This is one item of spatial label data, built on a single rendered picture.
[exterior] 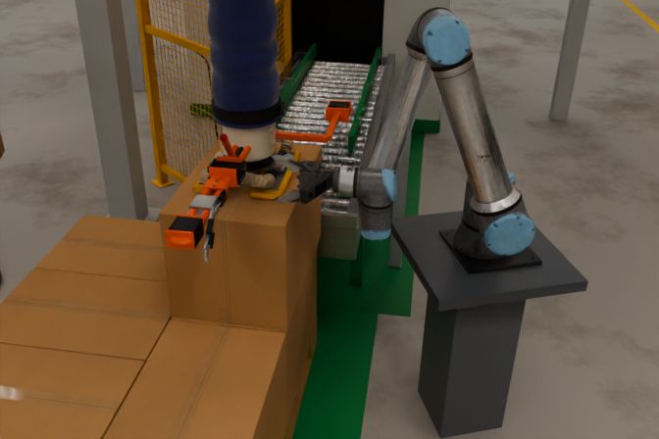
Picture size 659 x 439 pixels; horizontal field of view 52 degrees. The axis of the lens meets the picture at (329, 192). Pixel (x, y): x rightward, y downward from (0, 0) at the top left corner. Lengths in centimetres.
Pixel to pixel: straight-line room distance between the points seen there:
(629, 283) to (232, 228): 227
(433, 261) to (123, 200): 210
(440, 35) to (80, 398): 142
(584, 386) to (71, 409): 197
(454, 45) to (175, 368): 124
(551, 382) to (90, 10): 266
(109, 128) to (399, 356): 187
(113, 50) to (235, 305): 170
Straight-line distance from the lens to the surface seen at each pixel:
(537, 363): 309
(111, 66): 355
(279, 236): 204
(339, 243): 281
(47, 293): 258
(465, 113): 187
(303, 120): 382
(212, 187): 193
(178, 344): 224
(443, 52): 178
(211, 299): 225
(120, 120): 364
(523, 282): 221
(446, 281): 216
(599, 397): 303
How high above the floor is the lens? 199
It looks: 28 degrees down
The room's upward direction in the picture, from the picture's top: 1 degrees clockwise
